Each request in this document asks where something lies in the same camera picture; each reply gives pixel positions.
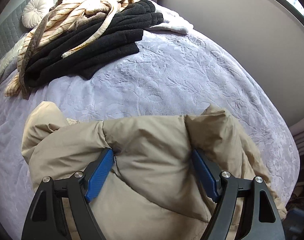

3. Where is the beige puffer jacket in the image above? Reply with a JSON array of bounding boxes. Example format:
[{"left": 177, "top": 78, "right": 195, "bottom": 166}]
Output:
[{"left": 22, "top": 101, "right": 287, "bottom": 239}]

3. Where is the white patterned pillow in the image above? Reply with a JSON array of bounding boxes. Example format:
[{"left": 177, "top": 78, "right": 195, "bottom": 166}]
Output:
[{"left": 0, "top": 37, "right": 24, "bottom": 78}]

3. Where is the lavender embossed bedspread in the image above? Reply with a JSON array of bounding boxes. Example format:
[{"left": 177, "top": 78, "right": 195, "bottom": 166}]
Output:
[{"left": 0, "top": 29, "right": 300, "bottom": 239}]

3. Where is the grey quilted headboard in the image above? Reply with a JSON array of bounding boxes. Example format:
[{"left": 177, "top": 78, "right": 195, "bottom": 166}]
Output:
[{"left": 0, "top": 0, "right": 80, "bottom": 68}]

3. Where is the black fleece garment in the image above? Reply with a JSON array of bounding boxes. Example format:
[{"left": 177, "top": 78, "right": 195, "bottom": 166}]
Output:
[{"left": 23, "top": 0, "right": 164, "bottom": 88}]

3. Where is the round cream pleated cushion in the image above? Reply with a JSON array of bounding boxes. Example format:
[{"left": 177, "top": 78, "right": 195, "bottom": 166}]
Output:
[{"left": 21, "top": 0, "right": 54, "bottom": 29}]

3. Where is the cream striped fuzzy garment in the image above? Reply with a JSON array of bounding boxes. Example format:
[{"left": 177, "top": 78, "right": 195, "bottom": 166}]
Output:
[{"left": 4, "top": 0, "right": 140, "bottom": 98}]

